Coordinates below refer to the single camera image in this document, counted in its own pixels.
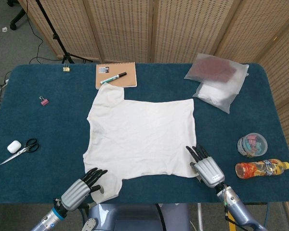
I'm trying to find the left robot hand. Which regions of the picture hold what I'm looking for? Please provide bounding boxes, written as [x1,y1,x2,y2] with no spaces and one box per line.
[60,167,108,212]

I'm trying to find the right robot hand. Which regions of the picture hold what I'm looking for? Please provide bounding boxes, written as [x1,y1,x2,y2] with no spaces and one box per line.
[185,145,226,189]

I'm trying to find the white t-shirt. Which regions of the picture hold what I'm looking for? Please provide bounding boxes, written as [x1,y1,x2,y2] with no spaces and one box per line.
[82,84,198,205]

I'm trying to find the white table leg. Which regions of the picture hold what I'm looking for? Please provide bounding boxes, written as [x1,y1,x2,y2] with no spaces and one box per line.
[197,203,204,231]

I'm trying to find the clear jar of coloured clips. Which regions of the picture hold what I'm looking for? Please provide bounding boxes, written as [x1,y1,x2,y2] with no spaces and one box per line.
[236,132,268,158]

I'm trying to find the orange drink bottle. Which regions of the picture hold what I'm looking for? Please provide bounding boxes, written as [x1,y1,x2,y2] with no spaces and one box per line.
[235,158,289,180]

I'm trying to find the yellow floor tape strip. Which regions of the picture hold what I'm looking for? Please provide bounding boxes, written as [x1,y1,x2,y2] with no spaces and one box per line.
[228,216,237,231]

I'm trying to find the blue grey robot torso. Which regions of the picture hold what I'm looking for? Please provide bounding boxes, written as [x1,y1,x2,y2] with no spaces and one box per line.
[88,203,192,231]

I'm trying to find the frosted bag with white garment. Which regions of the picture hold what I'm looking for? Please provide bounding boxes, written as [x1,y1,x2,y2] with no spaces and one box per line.
[192,81,238,114]

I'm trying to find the blue table cover mat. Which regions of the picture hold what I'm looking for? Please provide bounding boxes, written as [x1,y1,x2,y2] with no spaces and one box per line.
[0,63,289,205]

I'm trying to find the white earbuds case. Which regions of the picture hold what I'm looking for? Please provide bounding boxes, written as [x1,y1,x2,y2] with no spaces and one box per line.
[7,140,22,153]

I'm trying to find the frosted bag with red garment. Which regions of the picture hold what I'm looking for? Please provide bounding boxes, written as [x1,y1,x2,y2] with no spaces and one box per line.
[184,53,250,95]

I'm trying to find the green white marker pen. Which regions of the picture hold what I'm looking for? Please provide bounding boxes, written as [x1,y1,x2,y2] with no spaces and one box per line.
[100,71,128,85]

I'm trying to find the brown spiral notebook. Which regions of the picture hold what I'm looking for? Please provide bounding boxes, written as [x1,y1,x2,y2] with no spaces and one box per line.
[95,62,138,90]

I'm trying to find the black tripod stand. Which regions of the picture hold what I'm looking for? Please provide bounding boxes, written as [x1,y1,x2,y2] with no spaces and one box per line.
[36,0,93,64]

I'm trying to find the black office chair base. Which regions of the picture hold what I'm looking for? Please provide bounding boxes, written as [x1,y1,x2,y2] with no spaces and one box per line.
[9,0,27,31]

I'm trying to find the silver perforated bracket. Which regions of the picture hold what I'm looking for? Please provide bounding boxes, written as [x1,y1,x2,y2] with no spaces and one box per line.
[81,216,98,231]

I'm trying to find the black robot hose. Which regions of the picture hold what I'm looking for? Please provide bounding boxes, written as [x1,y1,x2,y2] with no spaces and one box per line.
[155,203,166,231]

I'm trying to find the black handled scissors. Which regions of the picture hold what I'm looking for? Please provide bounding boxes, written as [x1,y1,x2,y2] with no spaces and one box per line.
[0,138,40,166]

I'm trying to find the thin black cable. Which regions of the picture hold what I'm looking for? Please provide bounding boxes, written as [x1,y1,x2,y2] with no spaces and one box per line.
[26,0,63,64]

